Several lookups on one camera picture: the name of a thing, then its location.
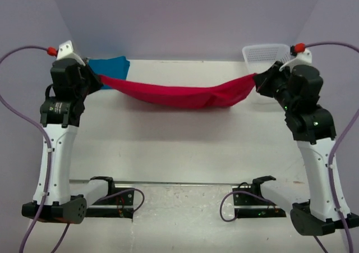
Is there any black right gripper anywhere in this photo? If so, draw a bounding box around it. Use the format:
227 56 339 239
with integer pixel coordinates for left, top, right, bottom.
254 61 297 112

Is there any red t shirt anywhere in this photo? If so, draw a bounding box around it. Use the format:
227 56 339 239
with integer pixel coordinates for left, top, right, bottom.
100 74 256 109

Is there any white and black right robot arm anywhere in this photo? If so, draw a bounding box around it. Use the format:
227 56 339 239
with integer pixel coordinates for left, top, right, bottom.
250 62 358 236

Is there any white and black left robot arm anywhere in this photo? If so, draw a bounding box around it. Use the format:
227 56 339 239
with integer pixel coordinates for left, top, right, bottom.
21 58 117 224

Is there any folded blue t shirt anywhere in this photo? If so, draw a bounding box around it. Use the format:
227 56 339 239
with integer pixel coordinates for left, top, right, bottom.
88 56 130 80

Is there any white perforated plastic basket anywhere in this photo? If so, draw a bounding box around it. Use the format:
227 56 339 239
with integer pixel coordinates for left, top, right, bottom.
241 43 292 104

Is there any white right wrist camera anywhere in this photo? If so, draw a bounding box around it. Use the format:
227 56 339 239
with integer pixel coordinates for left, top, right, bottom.
279 43 312 71

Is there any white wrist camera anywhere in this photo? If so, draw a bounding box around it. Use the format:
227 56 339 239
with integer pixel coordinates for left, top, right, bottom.
279 43 312 71
56 40 82 63

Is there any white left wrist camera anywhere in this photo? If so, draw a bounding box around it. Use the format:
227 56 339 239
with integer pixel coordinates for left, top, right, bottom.
56 40 82 63

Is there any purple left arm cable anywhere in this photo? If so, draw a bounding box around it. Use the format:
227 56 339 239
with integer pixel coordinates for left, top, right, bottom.
0 45 145 253

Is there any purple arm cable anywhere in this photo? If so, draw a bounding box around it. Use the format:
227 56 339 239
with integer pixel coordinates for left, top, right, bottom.
0 45 145 253
219 41 359 253

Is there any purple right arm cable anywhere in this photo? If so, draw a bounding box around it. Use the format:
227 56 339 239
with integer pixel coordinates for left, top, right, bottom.
219 41 359 253

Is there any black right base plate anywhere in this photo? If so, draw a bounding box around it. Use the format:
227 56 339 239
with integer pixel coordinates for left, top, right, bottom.
233 182 286 219

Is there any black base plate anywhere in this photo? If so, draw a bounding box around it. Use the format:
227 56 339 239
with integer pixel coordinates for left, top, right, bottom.
233 182 286 219
85 187 135 219

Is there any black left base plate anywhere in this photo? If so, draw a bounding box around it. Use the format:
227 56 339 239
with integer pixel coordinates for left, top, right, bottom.
85 187 135 219

